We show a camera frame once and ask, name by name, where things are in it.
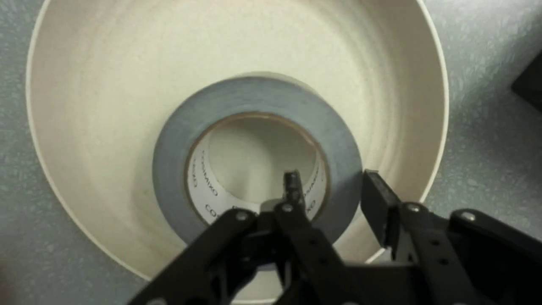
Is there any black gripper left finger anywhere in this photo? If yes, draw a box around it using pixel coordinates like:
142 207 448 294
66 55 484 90
127 168 362 305

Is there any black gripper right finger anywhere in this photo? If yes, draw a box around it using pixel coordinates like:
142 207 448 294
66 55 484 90
359 168 542 305

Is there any black tape roll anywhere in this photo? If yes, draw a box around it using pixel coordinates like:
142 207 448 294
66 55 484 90
150 75 364 248

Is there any cream white plate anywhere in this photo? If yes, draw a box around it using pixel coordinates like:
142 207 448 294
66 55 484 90
23 0 452 304

